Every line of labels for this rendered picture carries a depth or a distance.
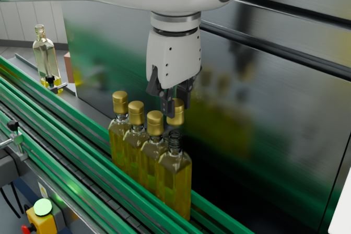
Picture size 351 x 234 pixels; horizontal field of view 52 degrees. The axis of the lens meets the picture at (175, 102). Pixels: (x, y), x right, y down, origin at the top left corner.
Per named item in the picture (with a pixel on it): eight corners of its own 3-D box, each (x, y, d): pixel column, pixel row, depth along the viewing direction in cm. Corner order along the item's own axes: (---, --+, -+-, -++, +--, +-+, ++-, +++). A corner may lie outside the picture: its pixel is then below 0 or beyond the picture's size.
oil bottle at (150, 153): (174, 206, 91) (174, 139, 80) (158, 219, 88) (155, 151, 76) (159, 194, 95) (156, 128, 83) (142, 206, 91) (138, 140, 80)
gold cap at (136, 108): (148, 120, 82) (147, 104, 79) (136, 127, 79) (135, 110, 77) (137, 114, 84) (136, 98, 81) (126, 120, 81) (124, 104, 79)
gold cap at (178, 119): (188, 120, 72) (188, 102, 70) (175, 128, 70) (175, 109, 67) (175, 113, 74) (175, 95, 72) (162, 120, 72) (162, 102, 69)
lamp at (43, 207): (55, 210, 97) (53, 202, 96) (40, 220, 95) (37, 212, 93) (47, 201, 100) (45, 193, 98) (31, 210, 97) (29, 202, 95)
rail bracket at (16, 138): (31, 160, 106) (20, 123, 99) (6, 172, 102) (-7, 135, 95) (24, 153, 109) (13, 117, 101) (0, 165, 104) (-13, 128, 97)
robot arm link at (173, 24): (177, -4, 65) (177, 12, 66) (139, 8, 59) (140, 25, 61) (213, 7, 60) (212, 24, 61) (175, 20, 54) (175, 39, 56)
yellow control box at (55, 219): (66, 227, 101) (62, 210, 97) (42, 245, 97) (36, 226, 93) (53, 213, 105) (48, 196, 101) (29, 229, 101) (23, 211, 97)
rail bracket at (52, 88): (73, 105, 130) (67, 72, 123) (56, 113, 126) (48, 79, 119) (67, 101, 133) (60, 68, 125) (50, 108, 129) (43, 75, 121)
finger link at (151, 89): (166, 48, 63) (177, 67, 67) (138, 82, 61) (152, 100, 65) (171, 50, 62) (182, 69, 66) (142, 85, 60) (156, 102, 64)
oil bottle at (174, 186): (191, 219, 88) (194, 152, 76) (175, 233, 85) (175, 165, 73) (175, 206, 91) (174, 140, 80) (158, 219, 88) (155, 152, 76)
